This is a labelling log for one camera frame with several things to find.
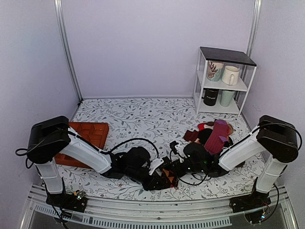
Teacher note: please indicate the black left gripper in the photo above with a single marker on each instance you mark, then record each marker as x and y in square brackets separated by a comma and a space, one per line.
[149, 186]

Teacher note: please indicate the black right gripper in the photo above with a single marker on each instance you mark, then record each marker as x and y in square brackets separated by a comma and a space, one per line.
[178, 172]

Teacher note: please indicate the black red orange argyle sock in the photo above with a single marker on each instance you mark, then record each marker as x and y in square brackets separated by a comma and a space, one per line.
[169, 179]

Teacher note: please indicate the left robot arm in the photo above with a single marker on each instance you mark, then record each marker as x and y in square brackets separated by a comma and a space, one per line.
[55, 136]

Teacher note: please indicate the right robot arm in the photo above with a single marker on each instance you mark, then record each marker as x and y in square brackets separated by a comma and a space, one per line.
[280, 139]

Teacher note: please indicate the dark red sock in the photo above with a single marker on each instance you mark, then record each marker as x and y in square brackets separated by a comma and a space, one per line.
[191, 136]

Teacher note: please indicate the magenta striped sock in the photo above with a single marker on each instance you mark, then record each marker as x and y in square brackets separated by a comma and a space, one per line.
[219, 136]

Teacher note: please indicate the brown wooden compartment tray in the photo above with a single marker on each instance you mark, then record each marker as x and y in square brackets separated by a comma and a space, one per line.
[95, 133]

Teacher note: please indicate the floral table mat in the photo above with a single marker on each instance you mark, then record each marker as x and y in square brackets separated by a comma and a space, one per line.
[154, 123]

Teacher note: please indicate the black mug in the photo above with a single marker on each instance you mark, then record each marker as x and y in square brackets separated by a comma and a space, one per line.
[210, 96]

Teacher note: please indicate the pale green mug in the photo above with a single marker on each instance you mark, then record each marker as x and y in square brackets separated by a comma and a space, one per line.
[226, 97]

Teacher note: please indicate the white metal shelf rack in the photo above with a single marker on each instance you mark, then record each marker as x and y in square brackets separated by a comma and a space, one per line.
[247, 68]

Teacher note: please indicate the cream white mug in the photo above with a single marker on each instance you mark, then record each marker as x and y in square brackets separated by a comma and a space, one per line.
[230, 75]

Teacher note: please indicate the floral patterned mug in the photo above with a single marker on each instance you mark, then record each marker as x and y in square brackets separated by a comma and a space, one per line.
[215, 70]

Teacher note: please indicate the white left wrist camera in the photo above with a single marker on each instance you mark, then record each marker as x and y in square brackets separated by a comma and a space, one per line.
[155, 164]

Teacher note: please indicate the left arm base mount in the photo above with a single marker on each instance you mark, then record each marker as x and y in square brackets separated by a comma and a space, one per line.
[67, 201]

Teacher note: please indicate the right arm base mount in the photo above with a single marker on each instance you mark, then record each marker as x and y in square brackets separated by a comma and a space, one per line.
[251, 201]

